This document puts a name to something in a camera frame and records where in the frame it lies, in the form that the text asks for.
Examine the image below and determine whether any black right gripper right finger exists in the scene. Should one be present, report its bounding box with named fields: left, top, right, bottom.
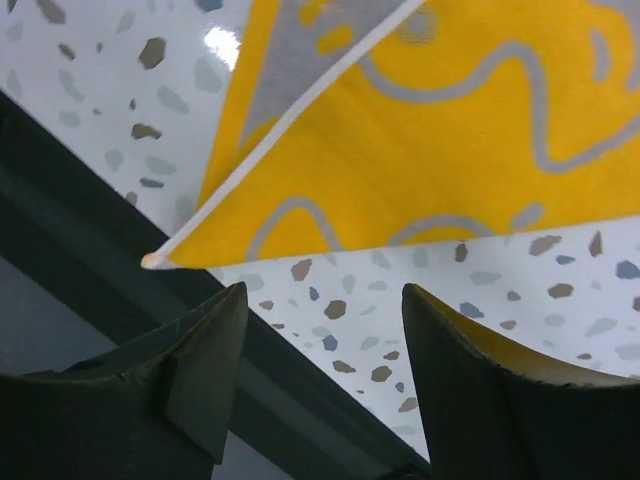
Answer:
left=402, top=284, right=639, bottom=479

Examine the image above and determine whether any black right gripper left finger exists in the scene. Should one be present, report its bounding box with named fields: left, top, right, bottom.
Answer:
left=1, top=283, right=248, bottom=479

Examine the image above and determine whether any yellow grey patterned towel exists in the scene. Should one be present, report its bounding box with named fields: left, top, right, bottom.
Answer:
left=142, top=1, right=639, bottom=269

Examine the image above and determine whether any black metal base rail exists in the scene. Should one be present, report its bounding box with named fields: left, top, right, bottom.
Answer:
left=1, top=98, right=430, bottom=479

